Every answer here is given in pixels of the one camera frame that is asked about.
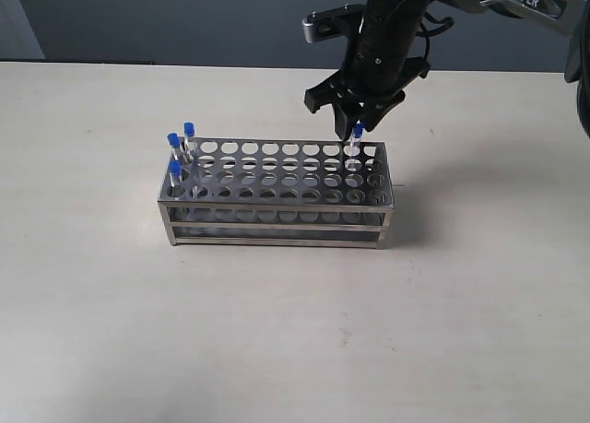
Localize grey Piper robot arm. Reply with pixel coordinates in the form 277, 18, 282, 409
302, 0, 589, 141

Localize stainless steel test tube rack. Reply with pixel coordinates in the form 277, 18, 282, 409
158, 137, 395, 249

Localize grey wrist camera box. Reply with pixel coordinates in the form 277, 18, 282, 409
302, 4, 365, 44

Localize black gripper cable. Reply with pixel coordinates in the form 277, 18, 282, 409
417, 10, 455, 67

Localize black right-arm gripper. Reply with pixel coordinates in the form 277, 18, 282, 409
304, 0, 430, 141

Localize blue-capped tube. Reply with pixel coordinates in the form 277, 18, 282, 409
345, 122, 364, 171
183, 122, 198, 165
167, 133, 185, 166
168, 159, 184, 198

